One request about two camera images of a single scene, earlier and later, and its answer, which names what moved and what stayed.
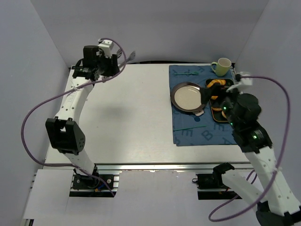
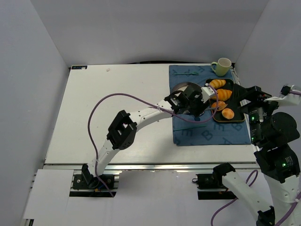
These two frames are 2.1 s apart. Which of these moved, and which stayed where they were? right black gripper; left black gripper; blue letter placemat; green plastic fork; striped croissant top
Moved: right black gripper; left black gripper
Stayed: blue letter placemat; striped croissant top; green plastic fork
